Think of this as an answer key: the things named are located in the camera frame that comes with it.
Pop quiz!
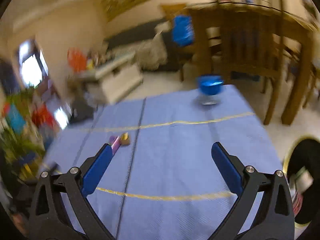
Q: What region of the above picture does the green potted plant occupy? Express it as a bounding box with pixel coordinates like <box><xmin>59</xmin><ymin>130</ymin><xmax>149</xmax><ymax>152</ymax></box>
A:
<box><xmin>1</xmin><ymin>86</ymin><xmax>46</xmax><ymax>181</ymax></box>

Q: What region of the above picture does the blue lidded glass jar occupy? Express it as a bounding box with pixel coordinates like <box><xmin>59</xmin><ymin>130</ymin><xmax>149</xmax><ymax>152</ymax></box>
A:
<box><xmin>197</xmin><ymin>75</ymin><xmax>224</xmax><ymax>106</ymax></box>

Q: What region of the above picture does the dark sofa with lace cover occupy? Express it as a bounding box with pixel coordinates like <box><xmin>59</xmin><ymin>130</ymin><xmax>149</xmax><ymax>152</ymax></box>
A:
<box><xmin>104</xmin><ymin>18</ymin><xmax>181</xmax><ymax>72</ymax></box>

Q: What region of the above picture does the orange bag on cabinet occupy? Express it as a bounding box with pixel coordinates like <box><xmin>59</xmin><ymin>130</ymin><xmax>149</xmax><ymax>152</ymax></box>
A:
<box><xmin>67</xmin><ymin>48</ymin><xmax>87</xmax><ymax>73</ymax></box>

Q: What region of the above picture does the purple green tube wrapper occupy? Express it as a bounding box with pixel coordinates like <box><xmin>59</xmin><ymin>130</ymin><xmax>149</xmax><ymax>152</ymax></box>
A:
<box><xmin>108</xmin><ymin>133</ymin><xmax>131</xmax><ymax>155</ymax></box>

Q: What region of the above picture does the blue plastic bag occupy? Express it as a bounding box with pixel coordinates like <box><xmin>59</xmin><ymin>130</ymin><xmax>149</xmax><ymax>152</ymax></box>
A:
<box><xmin>172</xmin><ymin>15</ymin><xmax>194</xmax><ymax>47</ymax></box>

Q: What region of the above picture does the wooden dining table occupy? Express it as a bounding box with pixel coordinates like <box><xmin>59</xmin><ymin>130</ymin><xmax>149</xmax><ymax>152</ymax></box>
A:
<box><xmin>187</xmin><ymin>4</ymin><xmax>313</xmax><ymax>125</ymax></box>

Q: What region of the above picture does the wooden dining chair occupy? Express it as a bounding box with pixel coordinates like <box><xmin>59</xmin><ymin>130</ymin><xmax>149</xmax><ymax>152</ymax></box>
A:
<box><xmin>204</xmin><ymin>0</ymin><xmax>288</xmax><ymax>94</ymax></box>

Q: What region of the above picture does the blue tablecloth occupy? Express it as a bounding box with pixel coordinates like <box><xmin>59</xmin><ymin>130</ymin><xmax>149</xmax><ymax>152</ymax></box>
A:
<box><xmin>42</xmin><ymin>85</ymin><xmax>281</xmax><ymax>239</ymax></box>

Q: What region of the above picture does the white tv cabinet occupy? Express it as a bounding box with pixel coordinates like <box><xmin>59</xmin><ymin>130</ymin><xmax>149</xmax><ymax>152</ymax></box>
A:
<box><xmin>67</xmin><ymin>52</ymin><xmax>143</xmax><ymax>105</ymax></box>

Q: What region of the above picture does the white round trash bin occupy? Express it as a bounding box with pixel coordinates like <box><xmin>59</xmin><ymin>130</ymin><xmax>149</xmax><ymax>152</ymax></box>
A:
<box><xmin>283</xmin><ymin>136</ymin><xmax>319</xmax><ymax>229</ymax></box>

